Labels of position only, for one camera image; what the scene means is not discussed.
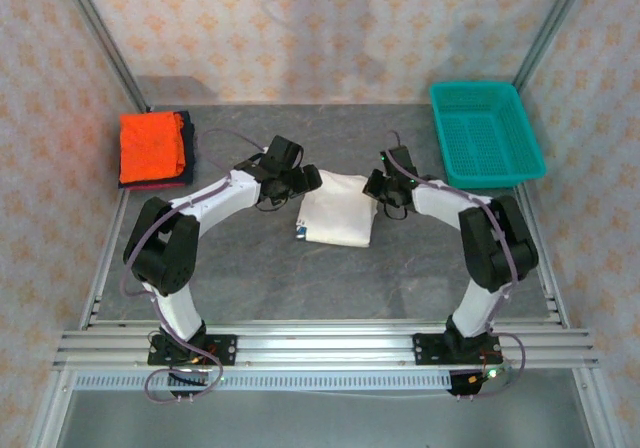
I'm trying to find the white t-shirt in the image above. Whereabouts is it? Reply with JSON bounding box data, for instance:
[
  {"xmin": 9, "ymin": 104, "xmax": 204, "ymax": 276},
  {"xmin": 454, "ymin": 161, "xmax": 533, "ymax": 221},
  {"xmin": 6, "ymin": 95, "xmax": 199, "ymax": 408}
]
[{"xmin": 293, "ymin": 168, "xmax": 379, "ymax": 249}]

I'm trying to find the navy folded t-shirt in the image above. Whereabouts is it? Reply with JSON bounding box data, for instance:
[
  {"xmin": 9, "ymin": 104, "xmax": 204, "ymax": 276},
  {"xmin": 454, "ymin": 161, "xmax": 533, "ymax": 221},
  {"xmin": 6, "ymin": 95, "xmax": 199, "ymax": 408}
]
[{"xmin": 117, "ymin": 109, "xmax": 197, "ymax": 190}]

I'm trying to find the teal plastic basket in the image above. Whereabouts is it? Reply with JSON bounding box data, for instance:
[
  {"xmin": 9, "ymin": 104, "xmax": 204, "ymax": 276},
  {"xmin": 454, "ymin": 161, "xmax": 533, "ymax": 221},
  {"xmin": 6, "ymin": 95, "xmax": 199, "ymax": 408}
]
[{"xmin": 429, "ymin": 81, "xmax": 547, "ymax": 189}]

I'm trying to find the maroon folded t-shirt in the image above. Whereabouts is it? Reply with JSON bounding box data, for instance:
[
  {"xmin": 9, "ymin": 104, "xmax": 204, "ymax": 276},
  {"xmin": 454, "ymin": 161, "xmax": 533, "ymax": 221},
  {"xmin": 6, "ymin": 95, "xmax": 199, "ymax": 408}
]
[{"xmin": 119, "ymin": 180, "xmax": 184, "ymax": 192}]

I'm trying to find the orange folded t-shirt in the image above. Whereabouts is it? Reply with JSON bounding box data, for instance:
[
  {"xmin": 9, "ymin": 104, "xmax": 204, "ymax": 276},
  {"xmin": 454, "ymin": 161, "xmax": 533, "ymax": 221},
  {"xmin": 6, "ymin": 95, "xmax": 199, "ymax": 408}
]
[{"xmin": 118, "ymin": 111, "xmax": 189, "ymax": 184}]

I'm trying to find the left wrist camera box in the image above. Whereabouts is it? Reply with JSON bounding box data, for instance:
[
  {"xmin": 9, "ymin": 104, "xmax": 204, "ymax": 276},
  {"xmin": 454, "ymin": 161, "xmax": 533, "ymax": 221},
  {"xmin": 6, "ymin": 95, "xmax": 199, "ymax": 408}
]
[{"xmin": 262, "ymin": 136, "xmax": 305, "ymax": 170}]

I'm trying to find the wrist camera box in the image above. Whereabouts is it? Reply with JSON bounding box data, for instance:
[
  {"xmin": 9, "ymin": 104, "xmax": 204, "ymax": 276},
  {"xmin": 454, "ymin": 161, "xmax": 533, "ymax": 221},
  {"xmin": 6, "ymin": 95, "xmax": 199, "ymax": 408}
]
[
  {"xmin": 262, "ymin": 136, "xmax": 305, "ymax": 170},
  {"xmin": 380, "ymin": 146, "xmax": 416, "ymax": 179}
]

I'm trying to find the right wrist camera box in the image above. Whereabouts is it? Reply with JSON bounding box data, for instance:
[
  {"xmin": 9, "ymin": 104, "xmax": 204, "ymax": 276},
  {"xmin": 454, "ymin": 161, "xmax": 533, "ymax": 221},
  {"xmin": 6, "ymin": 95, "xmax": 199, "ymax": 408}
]
[{"xmin": 380, "ymin": 146, "xmax": 416, "ymax": 179}]

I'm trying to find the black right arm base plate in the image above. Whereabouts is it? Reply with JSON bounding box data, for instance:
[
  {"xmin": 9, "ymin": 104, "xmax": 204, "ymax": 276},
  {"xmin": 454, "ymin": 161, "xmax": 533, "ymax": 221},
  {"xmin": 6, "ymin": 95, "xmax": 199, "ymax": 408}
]
[{"xmin": 412, "ymin": 332, "xmax": 503, "ymax": 368}]

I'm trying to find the aluminium mounting rail beam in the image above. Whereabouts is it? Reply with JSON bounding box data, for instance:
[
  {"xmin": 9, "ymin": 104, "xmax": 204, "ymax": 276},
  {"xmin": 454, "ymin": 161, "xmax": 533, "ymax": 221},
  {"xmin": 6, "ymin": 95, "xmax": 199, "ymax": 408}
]
[{"xmin": 52, "ymin": 320, "xmax": 600, "ymax": 372}]

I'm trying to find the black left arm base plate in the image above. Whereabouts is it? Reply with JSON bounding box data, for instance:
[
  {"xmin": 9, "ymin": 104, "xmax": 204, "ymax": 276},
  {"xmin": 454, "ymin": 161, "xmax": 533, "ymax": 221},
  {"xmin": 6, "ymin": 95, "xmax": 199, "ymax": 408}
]
[{"xmin": 147, "ymin": 334, "xmax": 238, "ymax": 368}]

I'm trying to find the slotted grey cable duct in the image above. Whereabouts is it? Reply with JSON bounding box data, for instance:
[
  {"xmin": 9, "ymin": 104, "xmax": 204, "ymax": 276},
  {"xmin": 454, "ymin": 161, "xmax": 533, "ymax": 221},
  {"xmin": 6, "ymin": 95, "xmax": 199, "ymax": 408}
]
[{"xmin": 73, "ymin": 370, "xmax": 454, "ymax": 393}]

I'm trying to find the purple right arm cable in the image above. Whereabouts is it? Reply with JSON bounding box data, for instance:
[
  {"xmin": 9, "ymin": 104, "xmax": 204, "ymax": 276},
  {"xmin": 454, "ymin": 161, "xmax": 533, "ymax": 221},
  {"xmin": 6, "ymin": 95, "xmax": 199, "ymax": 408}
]
[{"xmin": 384, "ymin": 130, "xmax": 529, "ymax": 402}]

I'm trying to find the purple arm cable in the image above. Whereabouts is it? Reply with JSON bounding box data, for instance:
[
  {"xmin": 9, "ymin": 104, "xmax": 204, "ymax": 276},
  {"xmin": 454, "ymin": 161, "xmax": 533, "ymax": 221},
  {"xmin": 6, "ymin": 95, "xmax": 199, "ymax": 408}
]
[
  {"xmin": 122, "ymin": 127, "xmax": 274, "ymax": 405},
  {"xmin": 384, "ymin": 130, "xmax": 529, "ymax": 402}
]

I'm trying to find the aluminium frame post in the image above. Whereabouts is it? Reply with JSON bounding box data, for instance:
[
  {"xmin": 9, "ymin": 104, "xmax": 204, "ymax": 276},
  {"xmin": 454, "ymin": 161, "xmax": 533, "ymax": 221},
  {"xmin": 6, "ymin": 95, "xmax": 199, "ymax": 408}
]
[
  {"xmin": 54, "ymin": 0, "xmax": 151, "ymax": 114},
  {"xmin": 502, "ymin": 0, "xmax": 594, "ymax": 114}
]

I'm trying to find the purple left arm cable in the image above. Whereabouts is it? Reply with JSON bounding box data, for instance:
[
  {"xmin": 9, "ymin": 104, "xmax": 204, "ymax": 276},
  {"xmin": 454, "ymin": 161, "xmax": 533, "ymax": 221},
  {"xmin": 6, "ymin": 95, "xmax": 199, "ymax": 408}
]
[{"xmin": 122, "ymin": 127, "xmax": 274, "ymax": 405}]

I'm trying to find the aluminium frame leg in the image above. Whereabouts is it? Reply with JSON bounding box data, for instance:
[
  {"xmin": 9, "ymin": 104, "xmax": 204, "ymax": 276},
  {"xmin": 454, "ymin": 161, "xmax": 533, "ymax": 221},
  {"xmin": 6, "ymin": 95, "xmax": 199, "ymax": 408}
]
[
  {"xmin": 27, "ymin": 367, "xmax": 76, "ymax": 448},
  {"xmin": 572, "ymin": 367, "xmax": 626, "ymax": 448}
]

